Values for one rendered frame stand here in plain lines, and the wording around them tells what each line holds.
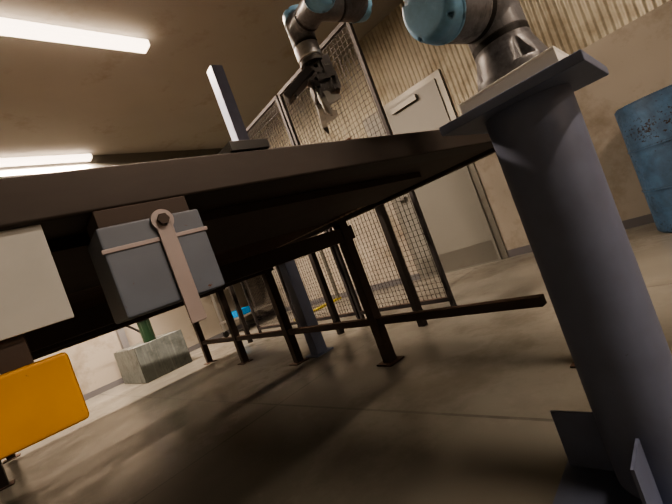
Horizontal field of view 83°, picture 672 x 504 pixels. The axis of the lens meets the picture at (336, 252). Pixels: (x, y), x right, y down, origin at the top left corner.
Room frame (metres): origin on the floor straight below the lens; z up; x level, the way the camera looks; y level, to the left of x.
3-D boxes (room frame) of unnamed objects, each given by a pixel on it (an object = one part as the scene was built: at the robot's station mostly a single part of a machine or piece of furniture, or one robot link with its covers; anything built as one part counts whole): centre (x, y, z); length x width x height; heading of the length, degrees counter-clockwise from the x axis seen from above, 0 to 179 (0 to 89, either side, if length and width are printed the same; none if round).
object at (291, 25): (1.12, -0.13, 1.35); 0.09 x 0.08 x 0.11; 32
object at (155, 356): (5.19, 2.94, 0.47); 0.99 x 0.79 x 0.95; 45
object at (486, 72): (0.81, -0.48, 0.95); 0.15 x 0.15 x 0.10
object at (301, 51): (1.13, -0.13, 1.28); 0.08 x 0.08 x 0.05
